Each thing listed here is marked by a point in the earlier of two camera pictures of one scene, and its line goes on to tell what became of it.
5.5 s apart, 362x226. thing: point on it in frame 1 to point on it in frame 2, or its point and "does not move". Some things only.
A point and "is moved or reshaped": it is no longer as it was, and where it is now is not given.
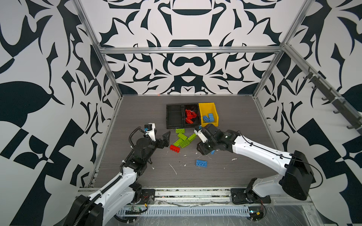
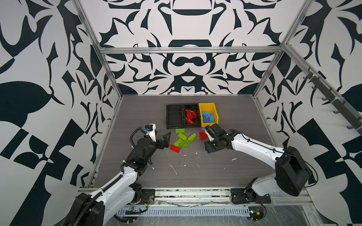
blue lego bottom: [201, 163] to [206, 118]
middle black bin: [194, 108] does not move
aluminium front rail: [210, 196] does not move
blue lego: [206, 119] is moved or reshaped
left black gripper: [164, 141] does not move
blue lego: [211, 117] does not move
